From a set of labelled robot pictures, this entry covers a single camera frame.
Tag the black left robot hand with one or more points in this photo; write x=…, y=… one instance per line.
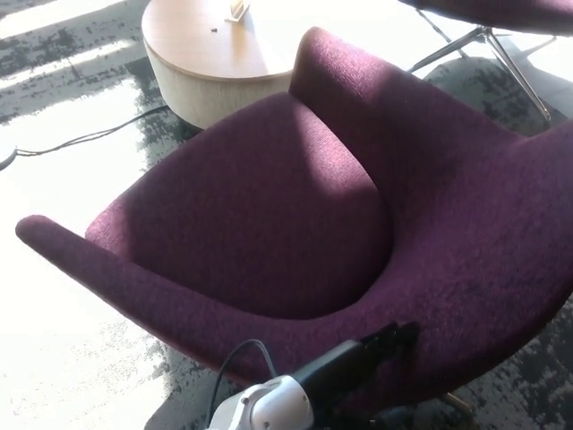
x=389, y=342

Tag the purple fabric swivel armchair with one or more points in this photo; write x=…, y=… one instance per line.
x=438, y=215

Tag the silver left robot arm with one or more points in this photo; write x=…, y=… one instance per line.
x=286, y=398

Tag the round wooden side table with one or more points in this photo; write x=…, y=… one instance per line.
x=201, y=62

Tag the purple chair with chrome base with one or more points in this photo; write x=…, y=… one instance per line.
x=515, y=11

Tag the small wooden card holder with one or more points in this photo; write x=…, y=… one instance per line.
x=234, y=13

